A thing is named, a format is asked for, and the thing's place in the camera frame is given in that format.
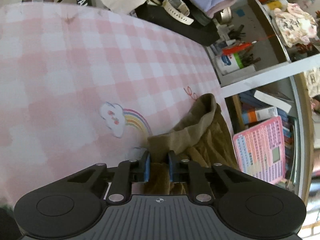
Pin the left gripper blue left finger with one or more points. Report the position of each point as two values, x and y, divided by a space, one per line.
124 175

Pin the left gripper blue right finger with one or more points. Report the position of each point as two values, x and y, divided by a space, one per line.
191 174

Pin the brown corduroy garment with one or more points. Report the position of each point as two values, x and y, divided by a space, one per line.
201 136

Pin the pink toy keyboard tablet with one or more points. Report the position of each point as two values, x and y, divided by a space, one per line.
260 150

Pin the pink checkered cartoon table mat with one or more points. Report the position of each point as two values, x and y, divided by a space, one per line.
81 85

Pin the white wooden bookshelf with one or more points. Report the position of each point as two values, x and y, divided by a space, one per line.
276 67

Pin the white wristwatch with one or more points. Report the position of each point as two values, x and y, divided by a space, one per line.
178 10

